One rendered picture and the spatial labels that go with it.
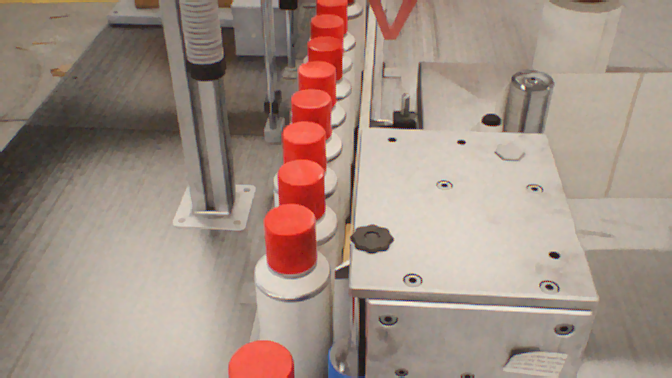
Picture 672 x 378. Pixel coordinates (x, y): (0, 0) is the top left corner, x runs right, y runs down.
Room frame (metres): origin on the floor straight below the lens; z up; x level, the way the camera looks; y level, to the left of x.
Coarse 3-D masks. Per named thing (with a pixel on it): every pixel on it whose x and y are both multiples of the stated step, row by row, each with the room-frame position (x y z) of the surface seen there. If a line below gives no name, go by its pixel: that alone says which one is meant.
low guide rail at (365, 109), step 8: (368, 24) 1.04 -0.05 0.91; (368, 32) 1.01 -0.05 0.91; (368, 40) 0.98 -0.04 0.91; (368, 48) 0.95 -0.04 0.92; (368, 56) 0.93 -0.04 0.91; (368, 64) 0.90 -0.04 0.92; (368, 72) 0.88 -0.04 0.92; (368, 80) 0.85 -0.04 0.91; (368, 88) 0.83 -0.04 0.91; (368, 96) 0.81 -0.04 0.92; (368, 104) 0.79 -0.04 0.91; (360, 112) 0.77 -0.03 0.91; (368, 112) 0.77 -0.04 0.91; (360, 120) 0.75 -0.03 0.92; (368, 120) 0.75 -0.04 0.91; (360, 128) 0.73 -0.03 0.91; (352, 208) 0.57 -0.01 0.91; (352, 216) 0.55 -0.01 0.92; (352, 224) 0.54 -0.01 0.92
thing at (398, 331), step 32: (352, 320) 0.25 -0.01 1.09; (384, 320) 0.22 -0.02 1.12; (416, 320) 0.22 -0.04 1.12; (448, 320) 0.22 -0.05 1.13; (480, 320) 0.22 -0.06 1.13; (512, 320) 0.22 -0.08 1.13; (544, 320) 0.22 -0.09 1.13; (576, 320) 0.21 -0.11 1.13; (352, 352) 0.25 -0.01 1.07; (384, 352) 0.22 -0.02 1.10; (416, 352) 0.22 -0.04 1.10; (448, 352) 0.22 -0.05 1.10; (480, 352) 0.22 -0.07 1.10; (512, 352) 0.22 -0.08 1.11; (576, 352) 0.21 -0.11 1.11
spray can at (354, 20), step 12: (348, 0) 0.78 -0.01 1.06; (348, 12) 0.77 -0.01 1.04; (360, 12) 0.78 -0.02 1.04; (348, 24) 0.77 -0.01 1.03; (360, 24) 0.78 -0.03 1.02; (360, 36) 0.78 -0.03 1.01; (360, 48) 0.78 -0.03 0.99; (360, 60) 0.79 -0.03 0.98; (360, 72) 0.79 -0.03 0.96; (360, 84) 0.79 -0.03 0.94; (360, 96) 0.79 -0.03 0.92
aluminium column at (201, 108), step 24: (168, 0) 0.66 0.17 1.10; (168, 24) 0.66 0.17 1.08; (168, 48) 0.66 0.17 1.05; (192, 96) 0.67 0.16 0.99; (216, 96) 0.66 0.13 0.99; (192, 120) 0.66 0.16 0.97; (216, 120) 0.66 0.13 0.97; (192, 144) 0.66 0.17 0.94; (216, 144) 0.66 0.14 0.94; (192, 168) 0.66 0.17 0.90; (216, 168) 0.66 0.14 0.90; (192, 192) 0.66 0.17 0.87; (216, 192) 0.66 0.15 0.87
